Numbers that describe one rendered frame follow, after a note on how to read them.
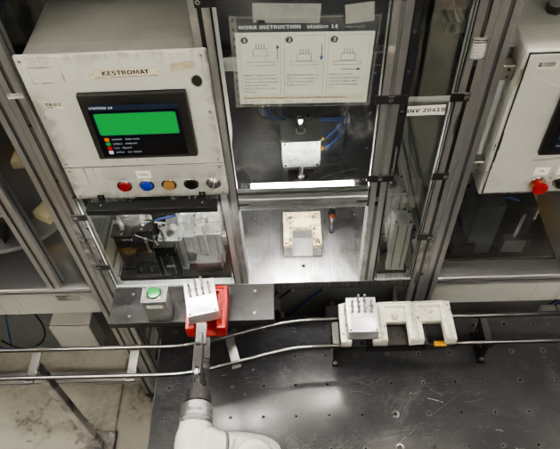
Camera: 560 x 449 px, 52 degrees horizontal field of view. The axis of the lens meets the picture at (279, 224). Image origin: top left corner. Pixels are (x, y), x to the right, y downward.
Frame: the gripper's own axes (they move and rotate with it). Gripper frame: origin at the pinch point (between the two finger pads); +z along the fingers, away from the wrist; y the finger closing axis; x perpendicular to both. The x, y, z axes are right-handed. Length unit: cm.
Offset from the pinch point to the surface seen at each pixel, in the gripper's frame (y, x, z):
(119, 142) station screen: 61, 14, 21
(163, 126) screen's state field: 65, 2, 21
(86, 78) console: 78, 17, 23
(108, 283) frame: -5.8, 34.9, 24.5
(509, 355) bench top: -31, -101, 8
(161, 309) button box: -1.1, 14.2, 11.0
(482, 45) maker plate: 82, -70, 24
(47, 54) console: 84, 24, 23
